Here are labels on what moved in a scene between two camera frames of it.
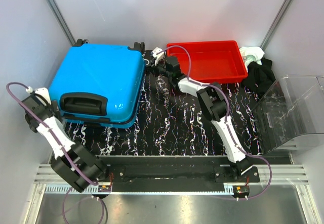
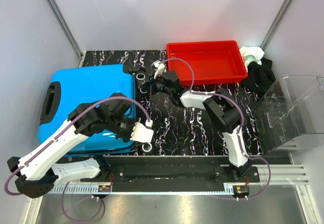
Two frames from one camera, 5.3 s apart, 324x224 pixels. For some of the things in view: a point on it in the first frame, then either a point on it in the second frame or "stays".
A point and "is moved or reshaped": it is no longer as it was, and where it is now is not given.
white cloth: x=251 y=53 stays
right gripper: x=152 y=68 to x=152 y=88
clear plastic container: x=291 y=106 stays
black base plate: x=174 y=174 stays
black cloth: x=260 y=77 stays
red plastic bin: x=210 y=61 stays
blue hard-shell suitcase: x=98 y=85 is moved or reshaped
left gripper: x=54 y=105 to x=128 y=136
